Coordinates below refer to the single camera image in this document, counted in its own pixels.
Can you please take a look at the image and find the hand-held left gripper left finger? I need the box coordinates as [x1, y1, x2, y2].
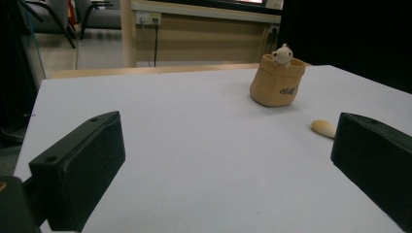
[28, 111, 126, 233]

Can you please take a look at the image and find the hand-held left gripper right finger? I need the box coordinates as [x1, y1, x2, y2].
[329, 112, 412, 233]

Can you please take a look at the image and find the beige bread roll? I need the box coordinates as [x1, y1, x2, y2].
[310, 119, 338, 140]

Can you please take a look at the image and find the tan fabric storage basket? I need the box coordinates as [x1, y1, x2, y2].
[249, 53, 307, 109]

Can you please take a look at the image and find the small white plush bear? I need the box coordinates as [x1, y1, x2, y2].
[271, 43, 294, 69]

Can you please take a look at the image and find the grey chair with black legs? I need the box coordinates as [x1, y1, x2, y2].
[18, 0, 122, 50]

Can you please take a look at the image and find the black power cable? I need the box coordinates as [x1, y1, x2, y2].
[153, 18, 160, 68]

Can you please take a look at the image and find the white wall power socket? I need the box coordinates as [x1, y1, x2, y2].
[135, 11, 162, 26]

